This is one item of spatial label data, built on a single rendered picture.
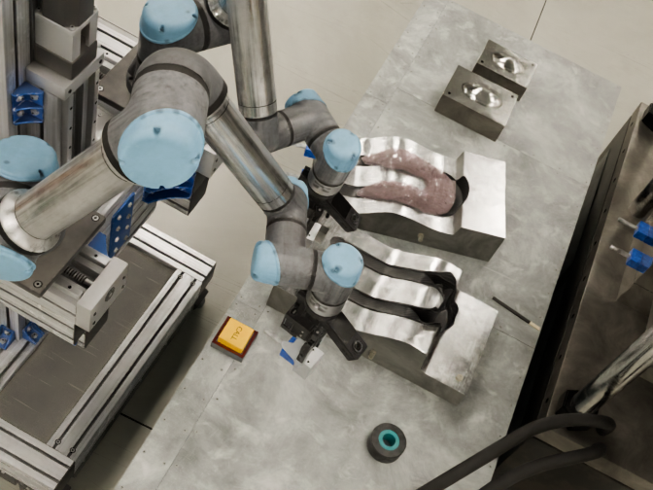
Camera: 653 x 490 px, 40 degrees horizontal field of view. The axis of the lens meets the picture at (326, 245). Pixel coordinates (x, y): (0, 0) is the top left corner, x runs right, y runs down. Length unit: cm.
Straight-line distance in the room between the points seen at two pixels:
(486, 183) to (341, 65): 162
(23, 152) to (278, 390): 75
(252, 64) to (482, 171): 90
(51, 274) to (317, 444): 66
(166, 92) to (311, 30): 269
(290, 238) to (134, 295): 121
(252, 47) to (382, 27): 248
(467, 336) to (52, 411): 115
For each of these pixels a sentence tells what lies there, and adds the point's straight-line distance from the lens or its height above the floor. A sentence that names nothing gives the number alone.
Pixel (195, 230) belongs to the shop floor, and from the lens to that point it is 314.
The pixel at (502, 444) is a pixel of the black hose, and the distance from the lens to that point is 198.
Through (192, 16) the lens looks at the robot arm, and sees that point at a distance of 196.
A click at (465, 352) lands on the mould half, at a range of 210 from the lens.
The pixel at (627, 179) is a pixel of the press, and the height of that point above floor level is 79.
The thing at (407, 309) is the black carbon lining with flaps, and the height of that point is 92.
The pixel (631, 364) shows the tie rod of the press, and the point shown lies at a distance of 200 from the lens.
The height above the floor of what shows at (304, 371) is 93.
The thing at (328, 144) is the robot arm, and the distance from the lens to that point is 174.
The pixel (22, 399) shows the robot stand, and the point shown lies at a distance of 257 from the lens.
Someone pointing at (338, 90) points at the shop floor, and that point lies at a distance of 374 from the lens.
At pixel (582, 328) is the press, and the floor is 79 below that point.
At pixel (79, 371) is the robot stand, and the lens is 261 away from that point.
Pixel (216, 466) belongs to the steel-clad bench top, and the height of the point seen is 80.
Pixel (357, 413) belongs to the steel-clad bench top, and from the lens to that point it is 200.
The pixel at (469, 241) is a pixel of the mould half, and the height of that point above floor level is 86.
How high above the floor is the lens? 255
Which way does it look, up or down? 52 degrees down
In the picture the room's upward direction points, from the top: 24 degrees clockwise
